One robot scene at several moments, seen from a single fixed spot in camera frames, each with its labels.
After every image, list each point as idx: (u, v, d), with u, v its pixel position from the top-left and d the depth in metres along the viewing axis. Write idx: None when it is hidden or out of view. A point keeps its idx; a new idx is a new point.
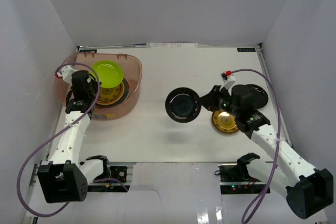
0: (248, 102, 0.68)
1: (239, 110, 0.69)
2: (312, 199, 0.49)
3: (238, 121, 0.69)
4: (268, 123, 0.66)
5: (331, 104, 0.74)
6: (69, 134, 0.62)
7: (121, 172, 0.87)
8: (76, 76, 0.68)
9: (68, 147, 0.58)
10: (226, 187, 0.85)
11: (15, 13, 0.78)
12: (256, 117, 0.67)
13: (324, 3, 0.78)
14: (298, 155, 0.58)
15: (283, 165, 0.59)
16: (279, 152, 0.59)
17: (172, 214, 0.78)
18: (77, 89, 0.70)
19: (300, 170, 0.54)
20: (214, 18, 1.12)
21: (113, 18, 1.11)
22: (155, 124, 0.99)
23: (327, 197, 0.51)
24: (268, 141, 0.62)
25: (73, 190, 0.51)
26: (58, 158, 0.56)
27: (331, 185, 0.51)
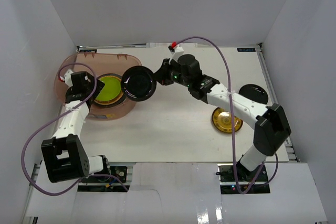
0: (196, 69, 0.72)
1: (190, 79, 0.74)
2: (272, 134, 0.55)
3: (192, 90, 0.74)
4: (218, 83, 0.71)
5: (331, 104, 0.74)
6: (70, 115, 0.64)
7: (121, 172, 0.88)
8: (76, 73, 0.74)
9: (70, 125, 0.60)
10: (226, 187, 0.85)
11: (16, 14, 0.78)
12: (206, 82, 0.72)
13: (324, 3, 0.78)
14: (250, 99, 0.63)
15: (240, 113, 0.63)
16: (233, 102, 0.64)
17: (172, 214, 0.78)
18: (76, 83, 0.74)
19: (255, 111, 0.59)
20: (214, 18, 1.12)
21: (113, 17, 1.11)
22: (155, 124, 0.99)
23: (285, 128, 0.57)
24: (221, 98, 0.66)
25: (75, 164, 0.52)
26: (61, 133, 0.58)
27: (283, 116, 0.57)
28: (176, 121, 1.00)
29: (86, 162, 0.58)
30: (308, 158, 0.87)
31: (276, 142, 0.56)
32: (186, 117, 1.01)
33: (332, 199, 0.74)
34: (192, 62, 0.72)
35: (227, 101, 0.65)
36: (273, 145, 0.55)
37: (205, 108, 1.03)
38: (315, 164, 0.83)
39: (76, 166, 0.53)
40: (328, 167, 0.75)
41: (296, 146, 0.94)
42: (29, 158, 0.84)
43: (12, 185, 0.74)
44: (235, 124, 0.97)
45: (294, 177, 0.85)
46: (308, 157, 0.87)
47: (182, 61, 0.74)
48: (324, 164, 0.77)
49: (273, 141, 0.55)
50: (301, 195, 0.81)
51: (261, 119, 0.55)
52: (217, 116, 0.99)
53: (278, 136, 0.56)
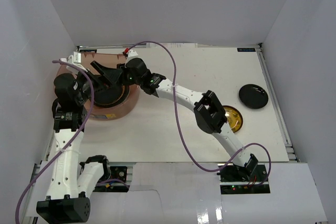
0: (144, 69, 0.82)
1: (140, 78, 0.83)
2: (209, 116, 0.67)
3: (144, 88, 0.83)
4: (165, 79, 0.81)
5: (331, 104, 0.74)
6: (63, 161, 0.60)
7: (121, 172, 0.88)
8: (60, 86, 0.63)
9: (64, 179, 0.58)
10: (226, 187, 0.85)
11: (15, 14, 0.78)
12: (155, 79, 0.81)
13: (324, 3, 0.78)
14: (189, 89, 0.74)
15: (184, 102, 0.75)
16: (177, 94, 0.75)
17: (172, 215, 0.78)
18: (64, 100, 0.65)
19: (193, 99, 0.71)
20: (214, 18, 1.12)
21: (113, 18, 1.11)
22: (155, 124, 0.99)
23: (220, 108, 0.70)
24: (168, 91, 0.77)
25: (77, 218, 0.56)
26: (56, 192, 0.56)
27: (216, 100, 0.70)
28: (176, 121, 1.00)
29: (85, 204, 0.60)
30: (308, 158, 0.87)
31: (214, 122, 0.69)
32: (186, 117, 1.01)
33: (331, 199, 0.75)
34: (138, 64, 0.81)
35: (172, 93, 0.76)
36: (211, 125, 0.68)
37: None
38: (315, 164, 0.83)
39: (78, 219, 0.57)
40: (328, 168, 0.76)
41: (296, 146, 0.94)
42: (29, 159, 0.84)
43: (12, 185, 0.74)
44: (236, 124, 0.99)
45: (295, 178, 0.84)
46: (308, 157, 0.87)
47: (129, 63, 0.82)
48: (325, 164, 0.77)
49: (211, 121, 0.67)
50: (301, 195, 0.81)
51: (198, 105, 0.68)
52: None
53: (215, 116, 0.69)
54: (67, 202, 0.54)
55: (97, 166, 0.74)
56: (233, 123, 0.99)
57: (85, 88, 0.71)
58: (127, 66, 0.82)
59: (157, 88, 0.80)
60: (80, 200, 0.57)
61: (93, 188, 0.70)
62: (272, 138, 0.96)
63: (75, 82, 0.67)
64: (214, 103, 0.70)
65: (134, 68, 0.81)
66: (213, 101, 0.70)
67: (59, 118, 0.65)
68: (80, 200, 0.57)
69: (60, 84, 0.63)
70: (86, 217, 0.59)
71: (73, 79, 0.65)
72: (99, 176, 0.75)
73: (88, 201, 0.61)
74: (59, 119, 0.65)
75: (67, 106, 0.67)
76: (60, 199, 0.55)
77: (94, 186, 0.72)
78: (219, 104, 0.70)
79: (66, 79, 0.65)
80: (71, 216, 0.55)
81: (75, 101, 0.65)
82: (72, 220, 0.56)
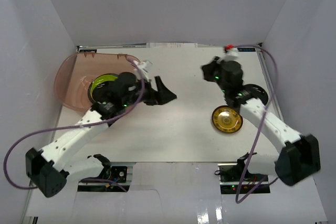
0: (238, 78, 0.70)
1: (229, 86, 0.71)
2: (299, 167, 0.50)
3: (227, 98, 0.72)
4: (255, 98, 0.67)
5: (331, 104, 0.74)
6: (75, 134, 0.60)
7: (121, 172, 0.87)
8: (120, 81, 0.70)
9: (63, 147, 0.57)
10: (226, 187, 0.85)
11: (15, 14, 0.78)
12: (244, 94, 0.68)
13: (324, 3, 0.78)
14: (283, 123, 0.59)
15: (270, 134, 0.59)
16: (265, 120, 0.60)
17: (172, 215, 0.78)
18: (115, 93, 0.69)
19: (285, 136, 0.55)
20: (214, 17, 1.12)
21: (112, 18, 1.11)
22: (155, 124, 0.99)
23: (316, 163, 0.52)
24: (255, 113, 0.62)
25: (42, 187, 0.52)
26: (48, 152, 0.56)
27: (315, 150, 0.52)
28: (176, 120, 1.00)
29: (59, 185, 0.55)
30: None
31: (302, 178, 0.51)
32: (186, 116, 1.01)
33: (332, 200, 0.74)
34: (237, 71, 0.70)
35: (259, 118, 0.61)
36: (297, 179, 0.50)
37: (205, 108, 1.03)
38: None
39: (42, 189, 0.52)
40: (328, 167, 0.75)
41: None
42: None
43: (12, 185, 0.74)
44: (235, 124, 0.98)
45: None
46: None
47: (227, 66, 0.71)
48: (325, 164, 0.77)
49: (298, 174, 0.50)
50: (301, 195, 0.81)
51: (289, 146, 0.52)
52: (217, 117, 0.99)
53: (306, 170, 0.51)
54: (46, 168, 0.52)
55: (97, 165, 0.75)
56: (233, 123, 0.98)
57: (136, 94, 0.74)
58: (226, 70, 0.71)
59: (243, 105, 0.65)
60: (59, 177, 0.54)
61: (74, 179, 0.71)
62: None
63: (133, 85, 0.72)
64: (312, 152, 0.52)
65: (229, 73, 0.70)
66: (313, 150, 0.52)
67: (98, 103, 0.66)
68: (58, 178, 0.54)
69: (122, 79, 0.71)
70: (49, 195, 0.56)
71: (133, 81, 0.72)
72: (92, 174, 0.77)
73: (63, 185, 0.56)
74: (97, 105, 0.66)
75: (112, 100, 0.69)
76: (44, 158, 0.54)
77: (76, 179, 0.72)
78: (317, 157, 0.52)
79: (127, 78, 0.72)
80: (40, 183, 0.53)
81: (121, 98, 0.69)
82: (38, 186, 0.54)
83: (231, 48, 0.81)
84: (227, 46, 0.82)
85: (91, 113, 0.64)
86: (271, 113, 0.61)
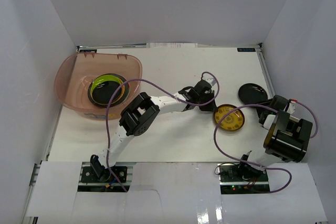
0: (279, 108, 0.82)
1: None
2: (283, 127, 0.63)
3: None
4: None
5: (331, 104, 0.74)
6: (170, 99, 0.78)
7: (121, 172, 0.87)
8: (203, 83, 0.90)
9: (164, 103, 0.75)
10: (226, 187, 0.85)
11: (15, 15, 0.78)
12: None
13: (324, 4, 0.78)
14: None
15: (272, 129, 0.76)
16: None
17: (172, 215, 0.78)
18: (197, 89, 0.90)
19: None
20: (214, 18, 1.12)
21: (113, 18, 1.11)
22: (156, 124, 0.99)
23: (301, 147, 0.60)
24: None
25: (140, 121, 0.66)
26: (154, 100, 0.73)
27: (306, 133, 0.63)
28: (176, 120, 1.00)
29: (142, 130, 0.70)
30: (308, 158, 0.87)
31: (279, 139, 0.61)
32: (186, 117, 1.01)
33: (332, 199, 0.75)
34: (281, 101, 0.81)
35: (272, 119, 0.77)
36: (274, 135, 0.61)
37: None
38: (315, 164, 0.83)
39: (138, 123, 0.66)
40: (328, 167, 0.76)
41: None
42: (29, 158, 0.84)
43: (12, 185, 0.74)
44: (238, 121, 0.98)
45: (295, 178, 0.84)
46: (308, 157, 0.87)
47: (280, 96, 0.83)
48: (325, 164, 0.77)
49: (281, 135, 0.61)
50: (301, 195, 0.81)
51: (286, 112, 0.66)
52: (218, 117, 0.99)
53: (286, 137, 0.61)
54: (157, 108, 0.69)
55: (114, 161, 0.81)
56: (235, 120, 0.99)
57: (207, 97, 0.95)
58: (278, 98, 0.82)
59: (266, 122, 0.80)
60: (149, 122, 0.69)
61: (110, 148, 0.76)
62: None
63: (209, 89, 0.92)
64: (304, 133, 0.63)
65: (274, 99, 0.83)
66: (302, 132, 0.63)
67: (186, 93, 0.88)
68: (151, 122, 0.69)
69: (203, 83, 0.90)
70: (134, 134, 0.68)
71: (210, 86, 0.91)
72: (104, 164, 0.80)
73: (142, 133, 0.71)
74: (184, 94, 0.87)
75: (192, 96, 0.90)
76: (151, 103, 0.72)
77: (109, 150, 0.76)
78: (305, 140, 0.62)
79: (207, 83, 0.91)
80: (140, 118, 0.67)
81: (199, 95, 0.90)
82: (134, 120, 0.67)
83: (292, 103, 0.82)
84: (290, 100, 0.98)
85: (178, 94, 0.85)
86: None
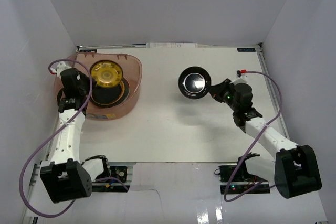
0: (248, 100, 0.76)
1: (238, 106, 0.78)
2: (294, 174, 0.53)
3: (236, 117, 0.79)
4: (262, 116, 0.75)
5: (331, 104, 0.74)
6: (66, 132, 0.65)
7: (121, 172, 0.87)
8: (65, 74, 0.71)
9: (68, 146, 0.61)
10: (226, 187, 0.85)
11: (15, 15, 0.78)
12: (251, 114, 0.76)
13: (324, 3, 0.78)
14: (282, 136, 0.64)
15: (269, 145, 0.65)
16: (265, 133, 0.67)
17: (172, 215, 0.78)
18: (70, 87, 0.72)
19: (282, 145, 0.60)
20: (214, 18, 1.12)
21: (112, 17, 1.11)
22: (155, 124, 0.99)
23: (313, 176, 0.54)
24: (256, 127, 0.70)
25: (79, 187, 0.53)
26: (59, 158, 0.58)
27: (313, 161, 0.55)
28: (175, 121, 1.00)
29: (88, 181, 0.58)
30: None
31: (297, 188, 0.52)
32: (185, 117, 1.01)
33: (332, 199, 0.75)
34: (246, 93, 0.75)
35: (259, 130, 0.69)
36: (294, 189, 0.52)
37: (205, 108, 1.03)
38: None
39: (79, 189, 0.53)
40: (328, 167, 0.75)
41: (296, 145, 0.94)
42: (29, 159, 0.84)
43: (12, 186, 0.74)
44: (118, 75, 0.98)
45: None
46: None
47: (239, 88, 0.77)
48: (325, 165, 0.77)
49: (294, 183, 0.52)
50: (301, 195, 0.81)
51: (284, 152, 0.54)
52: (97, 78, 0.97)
53: (300, 179, 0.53)
54: (72, 163, 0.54)
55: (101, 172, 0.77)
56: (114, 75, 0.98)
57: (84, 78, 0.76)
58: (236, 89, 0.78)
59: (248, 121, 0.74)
60: (83, 171, 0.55)
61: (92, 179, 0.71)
62: None
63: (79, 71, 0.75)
64: (310, 164, 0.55)
65: (239, 94, 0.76)
66: (308, 160, 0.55)
67: (64, 103, 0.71)
68: (84, 172, 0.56)
69: (64, 73, 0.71)
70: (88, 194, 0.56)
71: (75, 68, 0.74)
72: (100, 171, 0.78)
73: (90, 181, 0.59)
74: (64, 105, 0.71)
75: (76, 96, 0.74)
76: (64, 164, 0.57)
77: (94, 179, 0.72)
78: (314, 168, 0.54)
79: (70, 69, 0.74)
80: (76, 187, 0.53)
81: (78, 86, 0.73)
82: (74, 191, 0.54)
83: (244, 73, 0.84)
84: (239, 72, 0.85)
85: (62, 114, 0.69)
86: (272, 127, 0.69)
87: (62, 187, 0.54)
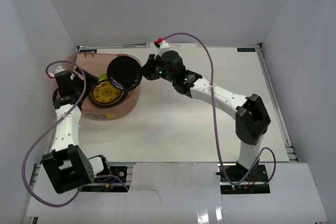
0: (179, 65, 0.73)
1: (174, 75, 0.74)
2: (252, 123, 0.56)
3: (177, 86, 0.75)
4: (201, 77, 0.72)
5: (332, 104, 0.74)
6: (65, 123, 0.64)
7: (121, 172, 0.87)
8: (58, 73, 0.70)
9: (67, 134, 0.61)
10: (226, 187, 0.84)
11: (16, 16, 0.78)
12: (190, 77, 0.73)
13: (324, 3, 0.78)
14: (230, 91, 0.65)
15: (222, 106, 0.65)
16: (215, 95, 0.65)
17: (172, 215, 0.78)
18: (63, 85, 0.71)
19: (235, 102, 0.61)
20: (214, 18, 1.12)
21: (112, 18, 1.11)
22: (155, 124, 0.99)
23: (264, 117, 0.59)
24: (204, 92, 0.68)
25: (81, 172, 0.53)
26: (60, 145, 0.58)
27: (261, 105, 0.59)
28: (175, 121, 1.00)
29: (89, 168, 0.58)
30: (308, 158, 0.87)
31: (256, 132, 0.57)
32: (186, 117, 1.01)
33: (332, 199, 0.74)
34: (175, 59, 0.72)
35: (209, 94, 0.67)
36: (254, 135, 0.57)
37: (204, 108, 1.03)
38: (315, 164, 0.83)
39: (82, 173, 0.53)
40: (329, 167, 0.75)
41: (297, 145, 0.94)
42: (29, 158, 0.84)
43: (12, 185, 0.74)
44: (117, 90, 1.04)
45: (295, 179, 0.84)
46: (308, 157, 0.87)
47: (165, 57, 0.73)
48: (325, 165, 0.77)
49: (253, 130, 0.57)
50: (301, 195, 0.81)
51: (240, 109, 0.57)
52: (98, 95, 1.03)
53: (256, 124, 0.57)
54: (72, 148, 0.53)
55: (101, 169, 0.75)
56: (114, 92, 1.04)
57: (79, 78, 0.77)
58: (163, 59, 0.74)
59: (192, 87, 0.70)
60: (84, 156, 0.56)
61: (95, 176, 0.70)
62: (272, 138, 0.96)
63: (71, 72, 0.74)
64: (260, 108, 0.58)
65: (170, 63, 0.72)
66: (259, 106, 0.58)
67: (59, 100, 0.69)
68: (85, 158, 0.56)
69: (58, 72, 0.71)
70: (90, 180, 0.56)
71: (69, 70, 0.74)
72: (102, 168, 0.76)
73: (91, 168, 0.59)
74: (59, 102, 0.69)
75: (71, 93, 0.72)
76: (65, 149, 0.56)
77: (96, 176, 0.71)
78: (264, 110, 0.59)
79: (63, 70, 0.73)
80: (79, 171, 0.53)
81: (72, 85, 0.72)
82: (77, 177, 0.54)
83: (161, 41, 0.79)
84: (156, 42, 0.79)
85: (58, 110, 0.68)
86: (218, 86, 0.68)
87: (64, 174, 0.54)
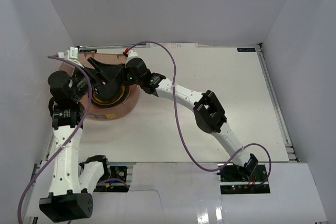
0: (144, 69, 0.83)
1: (140, 78, 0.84)
2: (208, 115, 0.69)
3: (144, 87, 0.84)
4: (165, 78, 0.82)
5: (332, 104, 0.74)
6: (64, 157, 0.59)
7: (121, 172, 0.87)
8: (54, 85, 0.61)
9: (66, 174, 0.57)
10: (226, 187, 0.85)
11: (16, 16, 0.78)
12: (155, 78, 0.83)
13: (324, 4, 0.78)
14: (189, 89, 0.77)
15: (184, 102, 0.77)
16: (177, 94, 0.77)
17: (172, 215, 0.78)
18: (61, 99, 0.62)
19: (193, 98, 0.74)
20: (214, 18, 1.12)
21: (112, 18, 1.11)
22: (155, 124, 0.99)
23: (219, 109, 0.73)
24: (167, 91, 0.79)
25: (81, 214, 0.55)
26: (59, 189, 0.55)
27: (215, 99, 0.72)
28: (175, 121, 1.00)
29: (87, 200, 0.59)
30: (308, 158, 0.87)
31: (214, 123, 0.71)
32: (186, 117, 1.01)
33: (332, 199, 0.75)
34: (138, 63, 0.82)
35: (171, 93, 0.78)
36: (211, 125, 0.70)
37: None
38: (315, 164, 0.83)
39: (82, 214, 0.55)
40: (329, 167, 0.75)
41: (297, 146, 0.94)
42: (29, 158, 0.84)
43: (12, 185, 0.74)
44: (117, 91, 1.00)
45: (295, 179, 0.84)
46: (308, 157, 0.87)
47: (129, 63, 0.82)
48: (325, 165, 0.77)
49: (210, 121, 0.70)
50: (301, 195, 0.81)
51: (197, 106, 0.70)
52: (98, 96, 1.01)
53: (212, 116, 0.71)
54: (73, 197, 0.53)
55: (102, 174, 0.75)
56: None
57: (81, 85, 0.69)
58: (127, 65, 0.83)
59: (157, 88, 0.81)
60: (83, 198, 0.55)
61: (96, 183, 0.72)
62: (272, 138, 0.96)
63: (70, 79, 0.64)
64: (214, 103, 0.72)
65: (134, 68, 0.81)
66: (213, 102, 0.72)
67: (58, 116, 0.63)
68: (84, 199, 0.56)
69: (54, 83, 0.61)
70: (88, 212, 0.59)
71: (66, 77, 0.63)
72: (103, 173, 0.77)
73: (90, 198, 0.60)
74: (59, 118, 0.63)
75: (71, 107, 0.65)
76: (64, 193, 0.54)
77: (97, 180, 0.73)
78: (218, 104, 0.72)
79: (59, 77, 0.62)
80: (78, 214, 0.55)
81: (70, 98, 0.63)
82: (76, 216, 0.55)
83: (129, 51, 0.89)
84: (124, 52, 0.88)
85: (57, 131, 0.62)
86: (179, 85, 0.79)
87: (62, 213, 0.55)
